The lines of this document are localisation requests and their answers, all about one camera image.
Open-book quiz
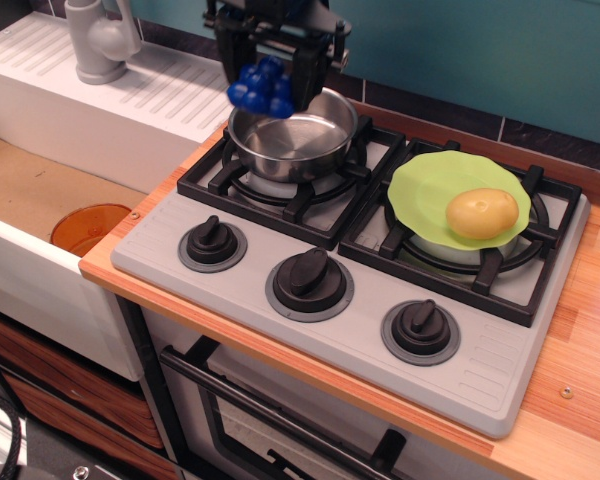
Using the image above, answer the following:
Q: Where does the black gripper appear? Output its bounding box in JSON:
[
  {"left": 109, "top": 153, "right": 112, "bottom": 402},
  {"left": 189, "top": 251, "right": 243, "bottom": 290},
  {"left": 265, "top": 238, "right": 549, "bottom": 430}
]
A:
[{"left": 203, "top": 1, "right": 351, "bottom": 112}]

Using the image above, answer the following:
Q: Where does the blue toy blueberry cluster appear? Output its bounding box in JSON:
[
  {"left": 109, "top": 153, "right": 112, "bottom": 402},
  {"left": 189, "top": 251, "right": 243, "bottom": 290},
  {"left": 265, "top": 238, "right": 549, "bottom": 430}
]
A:
[{"left": 227, "top": 56, "right": 295, "bottom": 119}]

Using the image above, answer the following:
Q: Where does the yellow toy potato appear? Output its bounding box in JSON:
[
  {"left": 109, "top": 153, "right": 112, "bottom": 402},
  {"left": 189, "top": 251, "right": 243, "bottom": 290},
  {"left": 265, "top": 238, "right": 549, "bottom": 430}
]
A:
[{"left": 445, "top": 188, "right": 519, "bottom": 240}]

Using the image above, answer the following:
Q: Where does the small steel pot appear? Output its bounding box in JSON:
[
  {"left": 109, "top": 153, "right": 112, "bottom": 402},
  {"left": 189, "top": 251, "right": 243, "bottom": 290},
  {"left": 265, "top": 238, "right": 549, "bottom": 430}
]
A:
[{"left": 228, "top": 89, "right": 358, "bottom": 184}]

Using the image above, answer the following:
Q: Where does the green plastic plate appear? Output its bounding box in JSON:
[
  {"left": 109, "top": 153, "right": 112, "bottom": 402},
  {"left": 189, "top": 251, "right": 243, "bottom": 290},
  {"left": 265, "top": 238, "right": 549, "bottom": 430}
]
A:
[{"left": 387, "top": 151, "right": 531, "bottom": 251}]

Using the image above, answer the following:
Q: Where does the black left stove knob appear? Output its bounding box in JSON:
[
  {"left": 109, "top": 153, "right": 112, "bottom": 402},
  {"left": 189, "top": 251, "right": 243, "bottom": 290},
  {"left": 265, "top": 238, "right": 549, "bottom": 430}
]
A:
[{"left": 178, "top": 215, "right": 248, "bottom": 274}]

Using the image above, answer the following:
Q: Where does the black stove knob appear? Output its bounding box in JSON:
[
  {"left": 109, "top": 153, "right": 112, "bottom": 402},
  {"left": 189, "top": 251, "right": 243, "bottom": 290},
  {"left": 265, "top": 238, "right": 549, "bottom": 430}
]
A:
[
  {"left": 381, "top": 299, "right": 461, "bottom": 367},
  {"left": 265, "top": 247, "right": 355, "bottom": 323},
  {"left": 178, "top": 215, "right": 248, "bottom": 274}
]

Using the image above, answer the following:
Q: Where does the black middle stove knob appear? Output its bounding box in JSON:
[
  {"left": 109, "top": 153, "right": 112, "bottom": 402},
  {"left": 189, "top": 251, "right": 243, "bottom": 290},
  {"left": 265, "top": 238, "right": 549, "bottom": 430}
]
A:
[{"left": 265, "top": 247, "right": 355, "bottom": 323}]

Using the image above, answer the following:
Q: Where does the grey toy stove top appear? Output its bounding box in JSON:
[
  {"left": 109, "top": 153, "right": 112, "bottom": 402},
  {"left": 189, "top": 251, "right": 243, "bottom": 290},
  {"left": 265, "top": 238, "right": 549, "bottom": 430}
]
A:
[{"left": 110, "top": 117, "right": 592, "bottom": 440}]

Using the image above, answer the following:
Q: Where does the black right stove knob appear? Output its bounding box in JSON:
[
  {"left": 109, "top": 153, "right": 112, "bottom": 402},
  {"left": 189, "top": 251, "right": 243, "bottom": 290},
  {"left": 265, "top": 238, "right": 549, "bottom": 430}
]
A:
[{"left": 381, "top": 299, "right": 461, "bottom": 367}]

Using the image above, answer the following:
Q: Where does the black left burner grate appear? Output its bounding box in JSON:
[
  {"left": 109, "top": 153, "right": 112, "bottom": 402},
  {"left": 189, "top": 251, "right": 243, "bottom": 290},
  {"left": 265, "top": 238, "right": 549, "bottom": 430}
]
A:
[{"left": 177, "top": 115, "right": 407, "bottom": 250}]

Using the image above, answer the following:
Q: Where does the black burner grate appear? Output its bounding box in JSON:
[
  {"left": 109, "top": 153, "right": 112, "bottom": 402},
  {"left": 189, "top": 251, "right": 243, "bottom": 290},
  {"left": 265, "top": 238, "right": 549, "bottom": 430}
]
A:
[
  {"left": 338, "top": 139, "right": 588, "bottom": 327},
  {"left": 177, "top": 115, "right": 407, "bottom": 250}
]

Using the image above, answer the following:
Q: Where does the grey toy faucet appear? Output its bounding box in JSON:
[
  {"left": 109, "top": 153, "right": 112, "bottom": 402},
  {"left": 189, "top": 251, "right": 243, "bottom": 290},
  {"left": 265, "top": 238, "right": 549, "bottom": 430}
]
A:
[{"left": 64, "top": 0, "right": 141, "bottom": 85}]

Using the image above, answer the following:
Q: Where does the white toy sink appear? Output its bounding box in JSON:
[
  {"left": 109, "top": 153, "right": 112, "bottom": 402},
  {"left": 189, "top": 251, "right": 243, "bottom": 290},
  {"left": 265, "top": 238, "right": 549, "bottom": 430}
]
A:
[{"left": 0, "top": 13, "right": 231, "bottom": 381}]

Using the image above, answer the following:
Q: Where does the orange plastic bowl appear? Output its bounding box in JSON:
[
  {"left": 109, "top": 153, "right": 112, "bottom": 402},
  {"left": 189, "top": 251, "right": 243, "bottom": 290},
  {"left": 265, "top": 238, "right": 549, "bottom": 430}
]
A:
[{"left": 50, "top": 203, "right": 131, "bottom": 257}]

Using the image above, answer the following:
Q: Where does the black right burner grate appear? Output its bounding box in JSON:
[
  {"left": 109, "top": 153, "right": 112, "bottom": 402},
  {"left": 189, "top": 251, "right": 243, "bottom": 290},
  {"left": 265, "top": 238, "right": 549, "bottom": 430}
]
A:
[{"left": 338, "top": 139, "right": 588, "bottom": 327}]

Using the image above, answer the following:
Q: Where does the toy oven door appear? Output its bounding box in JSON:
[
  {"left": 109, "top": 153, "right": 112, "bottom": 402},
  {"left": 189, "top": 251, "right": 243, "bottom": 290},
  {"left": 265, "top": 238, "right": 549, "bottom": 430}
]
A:
[{"left": 159, "top": 335, "right": 416, "bottom": 480}]

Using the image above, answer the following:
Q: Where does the wooden drawer front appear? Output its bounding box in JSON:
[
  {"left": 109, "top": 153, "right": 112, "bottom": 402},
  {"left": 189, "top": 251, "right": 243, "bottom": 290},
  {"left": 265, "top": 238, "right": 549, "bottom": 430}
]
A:
[{"left": 0, "top": 313, "right": 178, "bottom": 479}]

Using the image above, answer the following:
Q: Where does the black braided cable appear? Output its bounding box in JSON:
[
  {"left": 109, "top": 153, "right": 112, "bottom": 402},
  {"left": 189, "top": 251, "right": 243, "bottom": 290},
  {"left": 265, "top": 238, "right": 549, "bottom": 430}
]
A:
[{"left": 0, "top": 390, "right": 25, "bottom": 480}]

